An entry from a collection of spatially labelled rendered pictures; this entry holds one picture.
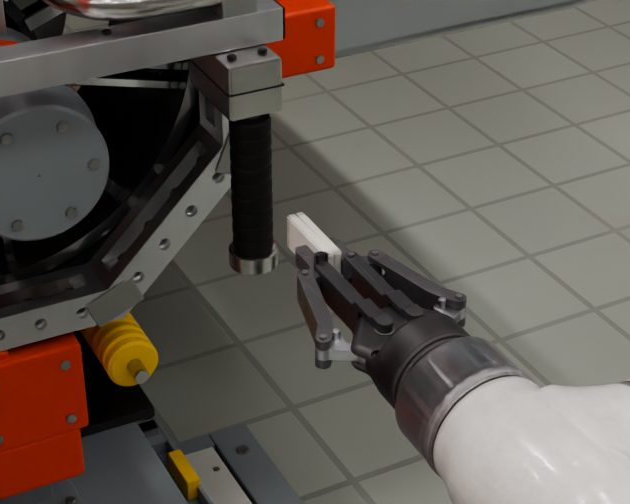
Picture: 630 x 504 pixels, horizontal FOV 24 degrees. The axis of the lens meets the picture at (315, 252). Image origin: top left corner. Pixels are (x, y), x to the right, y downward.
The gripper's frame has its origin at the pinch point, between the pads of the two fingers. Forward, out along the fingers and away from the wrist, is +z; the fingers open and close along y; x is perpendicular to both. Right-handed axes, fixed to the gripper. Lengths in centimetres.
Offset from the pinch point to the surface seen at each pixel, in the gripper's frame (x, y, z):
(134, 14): 16.6, -8.8, 14.1
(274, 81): 10.0, 1.7, 10.5
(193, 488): -66, 7, 49
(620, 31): -83, 174, 176
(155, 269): -20.0, -2.0, 32.5
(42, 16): 5.5, -8.3, 43.0
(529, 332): -83, 81, 78
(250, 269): -7.5, -1.1, 10.2
